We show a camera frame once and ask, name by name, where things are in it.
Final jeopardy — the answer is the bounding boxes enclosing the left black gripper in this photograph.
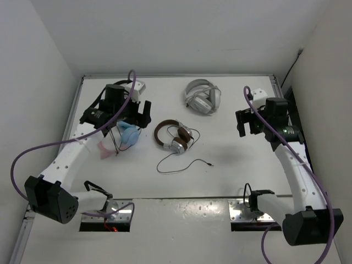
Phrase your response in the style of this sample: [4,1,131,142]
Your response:
[113,92,150,128]

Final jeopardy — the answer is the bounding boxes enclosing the black headphone cable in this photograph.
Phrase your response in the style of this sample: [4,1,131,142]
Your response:
[156,125,215,175]

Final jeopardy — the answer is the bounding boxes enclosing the brown silver headphones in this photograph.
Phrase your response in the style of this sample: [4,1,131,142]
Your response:
[153,119,193,154]

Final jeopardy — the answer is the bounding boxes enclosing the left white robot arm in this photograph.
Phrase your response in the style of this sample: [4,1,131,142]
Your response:
[25,80,151,224]

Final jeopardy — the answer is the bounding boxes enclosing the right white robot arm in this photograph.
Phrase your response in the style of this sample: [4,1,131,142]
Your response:
[235,97,344,246]

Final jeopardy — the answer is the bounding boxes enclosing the blue pink cat headphones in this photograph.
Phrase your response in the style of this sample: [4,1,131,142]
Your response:
[98,121,142,160]

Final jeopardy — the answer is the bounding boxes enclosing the white grey headphones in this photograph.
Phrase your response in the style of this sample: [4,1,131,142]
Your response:
[184,79,222,115]

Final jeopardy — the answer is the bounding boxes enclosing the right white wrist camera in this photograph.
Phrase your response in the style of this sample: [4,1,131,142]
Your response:
[251,89,268,108]

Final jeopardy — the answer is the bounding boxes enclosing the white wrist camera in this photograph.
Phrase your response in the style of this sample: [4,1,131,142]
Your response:
[123,80,146,102]
[251,89,268,108]

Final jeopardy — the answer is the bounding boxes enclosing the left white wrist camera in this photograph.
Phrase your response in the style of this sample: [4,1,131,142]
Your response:
[123,80,146,102]

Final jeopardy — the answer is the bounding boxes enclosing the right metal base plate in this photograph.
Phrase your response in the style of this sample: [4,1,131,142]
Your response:
[228,198,274,223]

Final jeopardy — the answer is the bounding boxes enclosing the metal base plate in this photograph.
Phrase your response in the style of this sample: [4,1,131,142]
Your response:
[82,199,135,223]
[228,198,274,223]

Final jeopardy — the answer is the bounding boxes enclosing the black wall cable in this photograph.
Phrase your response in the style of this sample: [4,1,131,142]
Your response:
[280,48,305,89]

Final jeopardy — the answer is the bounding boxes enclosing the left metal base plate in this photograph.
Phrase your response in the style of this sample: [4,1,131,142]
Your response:
[82,199,135,223]

